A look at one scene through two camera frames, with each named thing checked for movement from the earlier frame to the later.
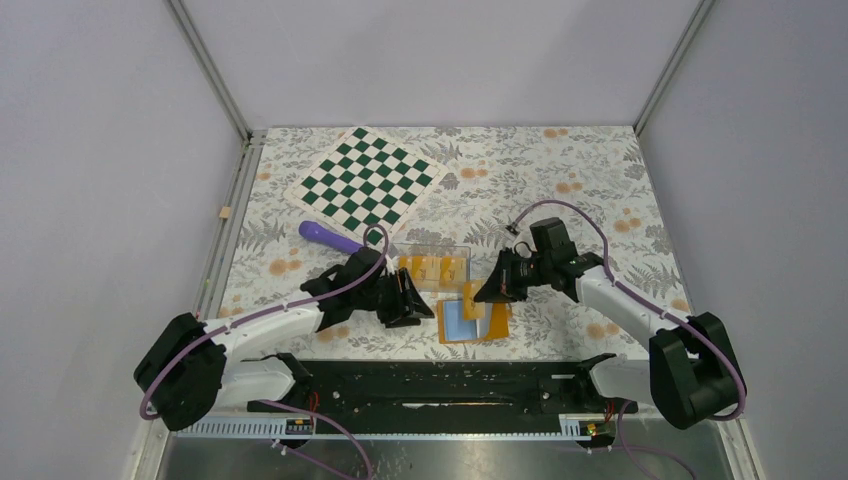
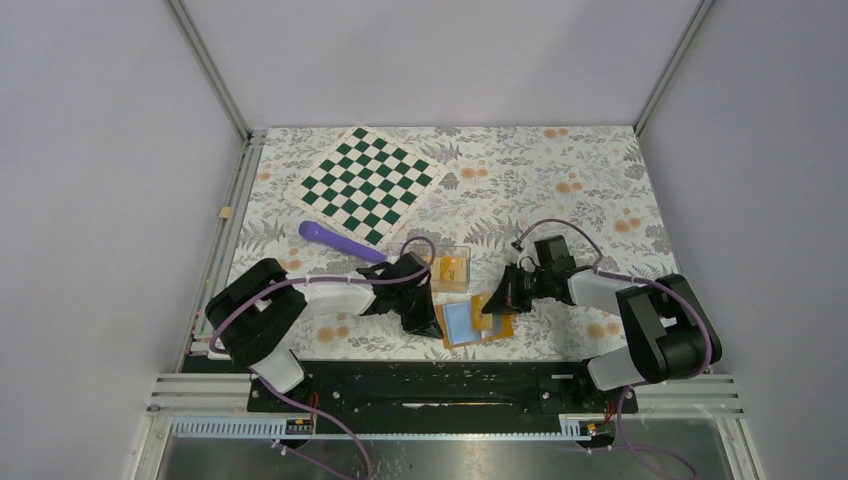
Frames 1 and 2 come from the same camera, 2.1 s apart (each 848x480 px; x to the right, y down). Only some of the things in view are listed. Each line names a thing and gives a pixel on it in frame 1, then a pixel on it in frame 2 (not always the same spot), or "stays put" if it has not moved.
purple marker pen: x=314 y=231 stays put
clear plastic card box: x=439 y=268 stays put
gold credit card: x=473 y=309 to x=480 y=320
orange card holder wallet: x=454 y=328 stays put
